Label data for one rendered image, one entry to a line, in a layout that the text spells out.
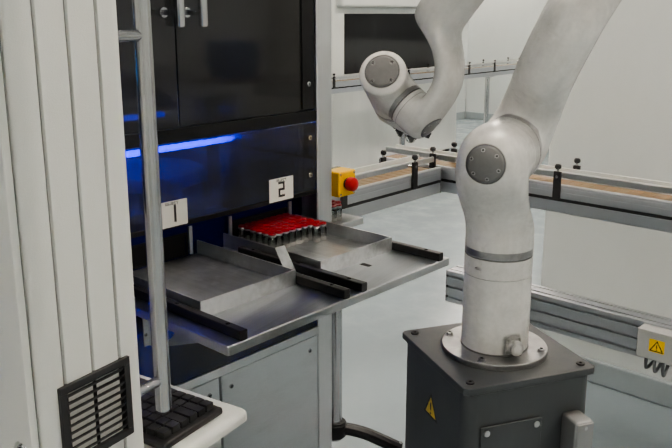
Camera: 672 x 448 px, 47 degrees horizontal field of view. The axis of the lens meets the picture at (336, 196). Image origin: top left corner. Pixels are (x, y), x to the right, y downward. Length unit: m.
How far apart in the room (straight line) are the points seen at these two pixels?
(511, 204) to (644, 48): 1.81
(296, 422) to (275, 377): 0.18
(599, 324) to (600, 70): 1.00
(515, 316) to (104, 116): 0.78
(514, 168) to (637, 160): 1.85
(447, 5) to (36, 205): 0.73
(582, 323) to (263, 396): 1.09
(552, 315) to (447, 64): 1.50
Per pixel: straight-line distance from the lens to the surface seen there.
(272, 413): 2.18
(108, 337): 1.09
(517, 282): 1.38
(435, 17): 1.35
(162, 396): 1.21
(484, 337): 1.41
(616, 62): 3.09
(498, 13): 10.89
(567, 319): 2.68
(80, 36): 1.00
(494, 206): 1.31
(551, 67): 1.30
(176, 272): 1.82
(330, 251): 1.94
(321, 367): 2.28
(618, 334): 2.61
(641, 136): 3.07
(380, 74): 1.36
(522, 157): 1.27
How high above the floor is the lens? 1.46
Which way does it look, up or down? 13 degrees down
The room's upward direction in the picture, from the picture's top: straight up
